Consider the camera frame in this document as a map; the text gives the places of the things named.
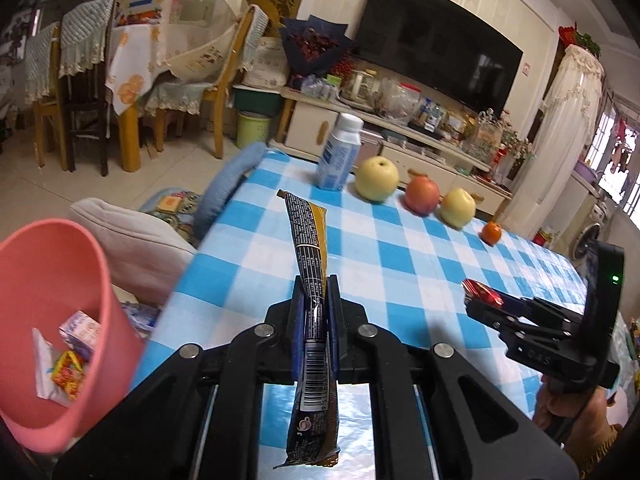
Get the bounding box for white plastic wrapper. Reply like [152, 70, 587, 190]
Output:
[32, 327, 66, 401]

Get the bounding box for pink plastic bin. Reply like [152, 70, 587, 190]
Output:
[0, 217, 147, 456]

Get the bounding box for person's right hand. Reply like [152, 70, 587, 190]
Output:
[532, 377, 591, 441]

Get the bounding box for cream mesh food cover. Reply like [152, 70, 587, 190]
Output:
[164, 0, 251, 86]

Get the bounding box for clear container with red lid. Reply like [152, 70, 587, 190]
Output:
[380, 80, 421, 116]

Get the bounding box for blue fleece blanket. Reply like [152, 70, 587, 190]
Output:
[192, 141, 268, 248]

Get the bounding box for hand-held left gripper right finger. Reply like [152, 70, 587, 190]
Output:
[326, 274, 582, 480]

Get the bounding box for dining table with orange-print cloth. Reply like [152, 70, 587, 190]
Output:
[102, 22, 176, 173]

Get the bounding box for yellow green snack packet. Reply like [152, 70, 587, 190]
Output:
[50, 350, 91, 402]

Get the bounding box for wooden chair with blue cover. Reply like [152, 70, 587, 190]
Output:
[145, 5, 271, 161]

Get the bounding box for pink artificial flowers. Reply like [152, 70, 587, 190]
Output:
[500, 120, 536, 166]

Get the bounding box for wooden chair with grey cover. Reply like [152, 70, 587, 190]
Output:
[57, 0, 118, 178]
[22, 22, 71, 173]

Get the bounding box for dark green tub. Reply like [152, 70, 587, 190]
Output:
[232, 85, 283, 116]

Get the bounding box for silver case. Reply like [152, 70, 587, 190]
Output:
[352, 127, 386, 166]

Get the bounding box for red artificial flowers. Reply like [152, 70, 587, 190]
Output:
[557, 24, 601, 56]

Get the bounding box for white plastic bottle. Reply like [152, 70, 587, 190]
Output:
[315, 112, 365, 192]

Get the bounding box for patterned cushion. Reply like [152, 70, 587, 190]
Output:
[140, 187, 206, 241]

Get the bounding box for yellow pear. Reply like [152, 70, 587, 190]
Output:
[440, 187, 477, 228]
[354, 156, 401, 204]

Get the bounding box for pack of water bottles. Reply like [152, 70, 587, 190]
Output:
[300, 75, 333, 101]

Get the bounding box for light green bin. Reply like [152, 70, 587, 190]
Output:
[235, 110, 273, 150]

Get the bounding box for blue white checkered tablecloth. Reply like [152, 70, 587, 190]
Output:
[127, 147, 621, 480]

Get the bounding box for beige cushion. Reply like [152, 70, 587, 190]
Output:
[67, 197, 198, 306]

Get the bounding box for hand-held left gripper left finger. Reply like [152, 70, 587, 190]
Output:
[52, 275, 307, 480]

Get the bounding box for printed plastic bag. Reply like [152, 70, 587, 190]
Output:
[462, 110, 503, 158]

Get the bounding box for red apple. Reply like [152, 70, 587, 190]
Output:
[404, 175, 442, 216]

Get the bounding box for white TV stand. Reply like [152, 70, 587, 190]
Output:
[272, 85, 513, 216]

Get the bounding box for white lace cover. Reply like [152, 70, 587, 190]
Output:
[525, 45, 606, 241]

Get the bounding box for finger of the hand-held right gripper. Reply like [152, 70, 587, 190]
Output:
[464, 299, 522, 334]
[487, 289, 567, 322]

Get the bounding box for white washing machine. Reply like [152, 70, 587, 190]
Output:
[570, 195, 616, 261]

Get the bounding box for shiny red wrapper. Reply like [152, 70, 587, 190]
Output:
[461, 278, 505, 308]

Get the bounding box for long gold dark packet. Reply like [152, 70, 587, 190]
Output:
[272, 189, 342, 470]

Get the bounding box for red figurine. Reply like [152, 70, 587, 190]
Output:
[492, 142, 508, 181]

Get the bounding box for blue milk carton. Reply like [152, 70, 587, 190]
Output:
[59, 310, 103, 361]

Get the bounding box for dark blue flower bouquet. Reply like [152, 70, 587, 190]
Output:
[279, 14, 353, 78]

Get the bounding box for black flat television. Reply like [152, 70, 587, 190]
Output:
[352, 0, 524, 112]

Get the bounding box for white sack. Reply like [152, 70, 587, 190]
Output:
[242, 35, 291, 88]

